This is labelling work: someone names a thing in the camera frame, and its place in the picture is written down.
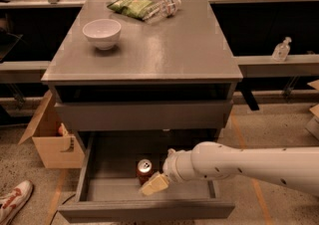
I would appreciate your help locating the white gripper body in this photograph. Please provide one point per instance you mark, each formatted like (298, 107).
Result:
(171, 166)

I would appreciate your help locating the red coke can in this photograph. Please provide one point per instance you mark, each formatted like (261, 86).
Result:
(144, 170)

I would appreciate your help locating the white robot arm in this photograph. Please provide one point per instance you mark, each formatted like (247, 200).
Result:
(295, 168)

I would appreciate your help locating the closed grey top drawer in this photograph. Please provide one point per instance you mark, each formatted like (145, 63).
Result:
(144, 116)

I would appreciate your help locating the open grey middle drawer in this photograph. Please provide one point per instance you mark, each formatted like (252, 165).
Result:
(109, 190)

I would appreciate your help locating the grey drawer cabinet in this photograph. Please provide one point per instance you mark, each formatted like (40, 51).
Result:
(181, 59)

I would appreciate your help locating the brown cardboard box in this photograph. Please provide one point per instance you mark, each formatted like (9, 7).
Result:
(56, 147)

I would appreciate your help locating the white ceramic bowl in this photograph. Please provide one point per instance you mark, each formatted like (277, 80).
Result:
(103, 34)

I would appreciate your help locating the clear plastic water bottle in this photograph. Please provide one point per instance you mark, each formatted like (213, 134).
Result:
(161, 10)

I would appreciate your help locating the white and red sneaker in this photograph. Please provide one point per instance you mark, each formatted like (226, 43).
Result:
(11, 203)

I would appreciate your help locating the green chip bag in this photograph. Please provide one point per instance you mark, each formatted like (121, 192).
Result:
(132, 8)

